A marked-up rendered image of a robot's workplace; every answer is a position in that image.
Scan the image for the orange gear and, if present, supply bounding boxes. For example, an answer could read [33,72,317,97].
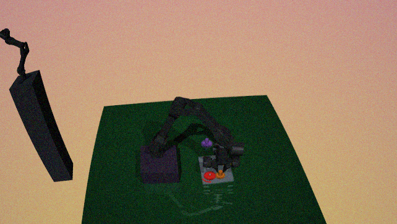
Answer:
[215,170,225,179]

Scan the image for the purple gear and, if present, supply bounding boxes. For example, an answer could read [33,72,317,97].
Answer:
[201,139,212,148]

